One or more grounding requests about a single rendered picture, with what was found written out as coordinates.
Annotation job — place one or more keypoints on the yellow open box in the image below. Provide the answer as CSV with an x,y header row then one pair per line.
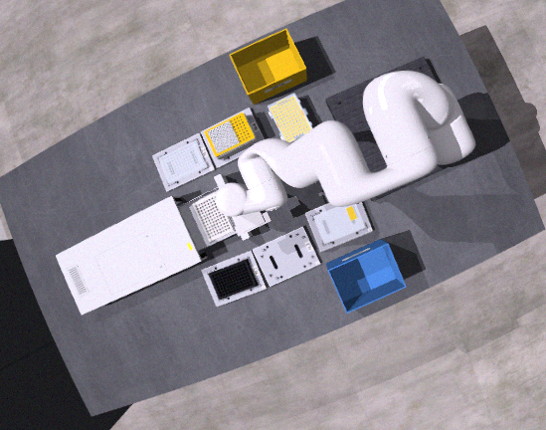
x,y
270,66

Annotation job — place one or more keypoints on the blue box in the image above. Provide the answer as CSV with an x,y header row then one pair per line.
x,y
368,278

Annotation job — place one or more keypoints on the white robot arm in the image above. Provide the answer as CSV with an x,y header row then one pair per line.
x,y
402,109

